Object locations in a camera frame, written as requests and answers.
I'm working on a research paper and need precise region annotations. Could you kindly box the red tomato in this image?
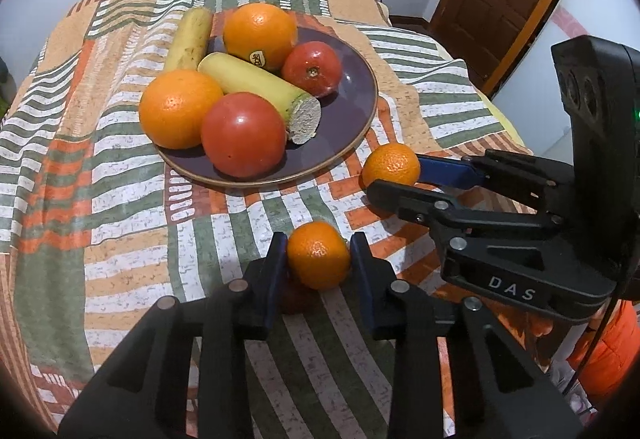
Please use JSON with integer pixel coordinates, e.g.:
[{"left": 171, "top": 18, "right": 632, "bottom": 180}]
[
  {"left": 280, "top": 40, "right": 343, "bottom": 98},
  {"left": 201, "top": 92, "right": 288, "bottom": 179}
]

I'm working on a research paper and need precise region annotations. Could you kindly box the small mandarin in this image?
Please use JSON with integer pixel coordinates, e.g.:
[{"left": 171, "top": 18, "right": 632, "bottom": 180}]
[
  {"left": 286, "top": 221, "right": 350, "bottom": 291},
  {"left": 360, "top": 142, "right": 421, "bottom": 188}
]

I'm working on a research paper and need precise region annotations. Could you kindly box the patchwork striped bed blanket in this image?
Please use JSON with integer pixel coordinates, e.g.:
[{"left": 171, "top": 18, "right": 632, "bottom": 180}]
[{"left": 1, "top": 0, "right": 524, "bottom": 430}]

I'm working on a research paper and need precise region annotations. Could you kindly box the dark purple plum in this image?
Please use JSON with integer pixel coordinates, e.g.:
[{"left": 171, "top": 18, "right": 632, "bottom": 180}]
[{"left": 279, "top": 271, "right": 320, "bottom": 315}]

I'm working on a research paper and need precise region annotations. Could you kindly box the purple ceramic plate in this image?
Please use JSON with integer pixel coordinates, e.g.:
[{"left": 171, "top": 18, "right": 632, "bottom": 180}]
[{"left": 158, "top": 28, "right": 378, "bottom": 189}]

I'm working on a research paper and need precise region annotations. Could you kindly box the large orange with sticker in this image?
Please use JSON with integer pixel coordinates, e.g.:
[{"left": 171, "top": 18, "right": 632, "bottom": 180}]
[{"left": 222, "top": 3, "right": 298, "bottom": 72}]

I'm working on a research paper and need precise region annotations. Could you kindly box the corn cob with cut end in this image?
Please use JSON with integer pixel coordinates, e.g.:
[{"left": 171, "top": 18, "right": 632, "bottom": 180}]
[{"left": 198, "top": 51, "right": 322, "bottom": 146}]

